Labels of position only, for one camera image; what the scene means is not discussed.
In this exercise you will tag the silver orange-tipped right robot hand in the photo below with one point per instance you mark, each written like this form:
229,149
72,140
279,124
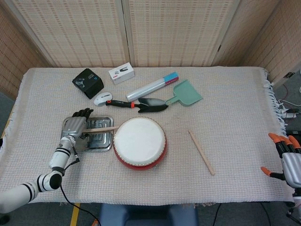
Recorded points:
292,164

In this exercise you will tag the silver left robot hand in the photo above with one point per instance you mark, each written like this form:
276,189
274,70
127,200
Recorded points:
74,126

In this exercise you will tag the wooden drumstick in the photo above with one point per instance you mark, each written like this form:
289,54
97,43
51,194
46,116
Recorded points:
201,152
101,129

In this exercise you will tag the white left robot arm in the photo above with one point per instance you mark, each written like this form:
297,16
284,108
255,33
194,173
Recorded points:
58,157

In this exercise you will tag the stainless steel tray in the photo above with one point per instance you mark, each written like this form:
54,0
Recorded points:
101,141

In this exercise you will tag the red drum with white skin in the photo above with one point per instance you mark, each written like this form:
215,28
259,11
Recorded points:
138,141

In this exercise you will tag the white computer mouse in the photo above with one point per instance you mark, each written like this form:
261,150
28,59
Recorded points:
102,99

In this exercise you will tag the black cardboard box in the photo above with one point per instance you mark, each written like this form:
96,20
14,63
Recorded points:
88,82

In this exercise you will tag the white power strip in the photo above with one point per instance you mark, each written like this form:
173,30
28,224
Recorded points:
289,115

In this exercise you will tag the beige woven tablecloth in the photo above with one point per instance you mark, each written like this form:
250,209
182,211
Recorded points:
235,141

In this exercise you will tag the white cardboard box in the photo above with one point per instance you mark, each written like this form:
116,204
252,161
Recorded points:
121,73

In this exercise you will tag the black garden trowel orange collar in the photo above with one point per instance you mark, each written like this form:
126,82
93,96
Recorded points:
150,106

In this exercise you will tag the clear tube coloured cap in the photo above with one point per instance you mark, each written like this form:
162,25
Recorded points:
148,88

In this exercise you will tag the blue padded seat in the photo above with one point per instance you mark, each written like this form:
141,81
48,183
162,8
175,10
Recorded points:
145,214

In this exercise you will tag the green plastic dustpan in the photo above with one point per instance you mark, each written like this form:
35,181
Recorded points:
187,94

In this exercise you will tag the bamboo folding screen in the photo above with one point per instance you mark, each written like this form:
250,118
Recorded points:
174,33

